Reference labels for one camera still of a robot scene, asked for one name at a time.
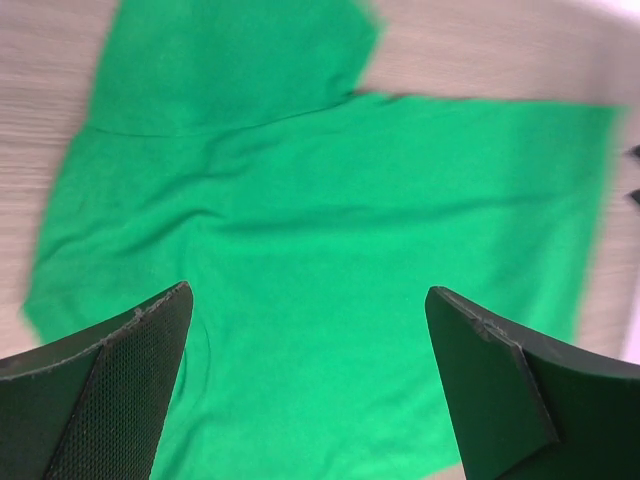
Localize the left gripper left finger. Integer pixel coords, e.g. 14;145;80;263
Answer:
1;282;193;479

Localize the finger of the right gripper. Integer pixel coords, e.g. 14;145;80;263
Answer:
627;189;640;207
627;145;640;161

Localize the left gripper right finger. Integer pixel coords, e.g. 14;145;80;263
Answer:
425;287;639;479

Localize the green t shirt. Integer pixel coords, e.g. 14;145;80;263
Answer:
24;1;619;479

